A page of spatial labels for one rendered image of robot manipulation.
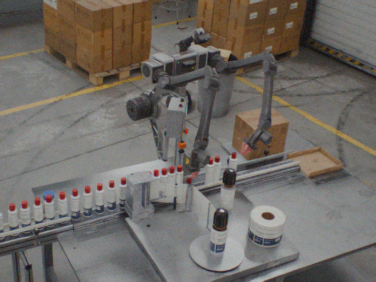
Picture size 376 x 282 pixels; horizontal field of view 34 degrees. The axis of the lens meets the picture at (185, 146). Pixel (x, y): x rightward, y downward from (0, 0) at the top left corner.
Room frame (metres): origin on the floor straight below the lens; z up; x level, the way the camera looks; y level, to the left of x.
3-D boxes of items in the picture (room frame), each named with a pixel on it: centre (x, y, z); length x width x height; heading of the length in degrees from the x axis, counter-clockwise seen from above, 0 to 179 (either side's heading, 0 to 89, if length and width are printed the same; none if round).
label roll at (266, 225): (2.84, -0.51, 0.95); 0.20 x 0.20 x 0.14
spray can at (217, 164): (3.34, -0.21, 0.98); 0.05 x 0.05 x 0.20
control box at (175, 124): (3.28, 0.06, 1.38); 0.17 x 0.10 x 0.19; 175
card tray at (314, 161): (3.76, -0.93, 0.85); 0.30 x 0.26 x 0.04; 120
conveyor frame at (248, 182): (3.26, -0.07, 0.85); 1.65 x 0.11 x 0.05; 120
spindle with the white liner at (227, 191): (3.05, -0.28, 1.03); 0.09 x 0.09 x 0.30
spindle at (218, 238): (2.65, -0.22, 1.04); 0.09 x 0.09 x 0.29
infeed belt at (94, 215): (3.26, -0.07, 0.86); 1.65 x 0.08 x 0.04; 120
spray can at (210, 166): (3.31, -0.17, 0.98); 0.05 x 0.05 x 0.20
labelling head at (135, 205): (2.97, 0.25, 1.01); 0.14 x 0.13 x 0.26; 120
